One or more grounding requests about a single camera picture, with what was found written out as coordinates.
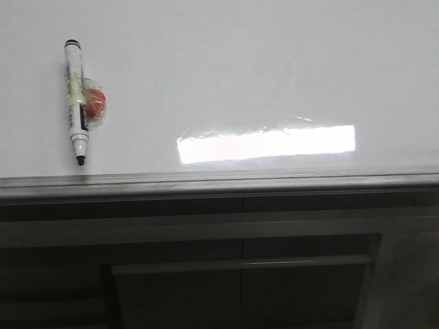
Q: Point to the grey metal frame structure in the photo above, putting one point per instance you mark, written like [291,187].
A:
[344,260]

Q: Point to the white whiteboard with aluminium frame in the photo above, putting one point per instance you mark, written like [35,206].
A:
[221,98]

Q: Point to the red magnet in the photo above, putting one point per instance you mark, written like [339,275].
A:
[96,103]

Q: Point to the white black whiteboard marker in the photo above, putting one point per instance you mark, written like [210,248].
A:
[76,100]

